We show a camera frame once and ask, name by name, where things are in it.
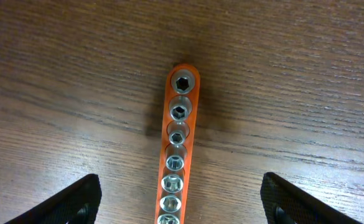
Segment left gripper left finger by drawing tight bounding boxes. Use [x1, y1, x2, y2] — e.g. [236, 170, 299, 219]
[6, 174, 102, 224]

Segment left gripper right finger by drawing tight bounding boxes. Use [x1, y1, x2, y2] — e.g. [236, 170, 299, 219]
[260, 172, 358, 224]

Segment orange socket bit holder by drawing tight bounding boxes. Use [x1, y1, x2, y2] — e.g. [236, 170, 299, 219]
[154, 63, 200, 224]

